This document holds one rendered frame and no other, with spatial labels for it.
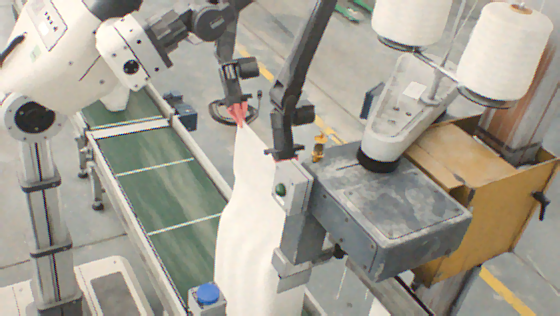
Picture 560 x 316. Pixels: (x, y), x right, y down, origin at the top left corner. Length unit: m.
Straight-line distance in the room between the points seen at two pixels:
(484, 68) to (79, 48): 0.87
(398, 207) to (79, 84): 0.79
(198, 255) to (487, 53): 1.47
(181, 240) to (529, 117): 1.45
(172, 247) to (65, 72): 1.09
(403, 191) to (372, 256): 0.17
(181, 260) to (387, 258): 1.31
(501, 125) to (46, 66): 1.07
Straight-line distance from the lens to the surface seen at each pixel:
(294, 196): 1.08
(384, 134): 1.11
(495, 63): 1.09
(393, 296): 1.26
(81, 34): 1.31
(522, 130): 1.34
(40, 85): 1.39
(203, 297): 1.45
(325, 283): 2.71
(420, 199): 1.10
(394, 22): 1.24
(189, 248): 2.23
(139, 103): 3.12
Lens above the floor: 1.97
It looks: 36 degrees down
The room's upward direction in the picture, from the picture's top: 10 degrees clockwise
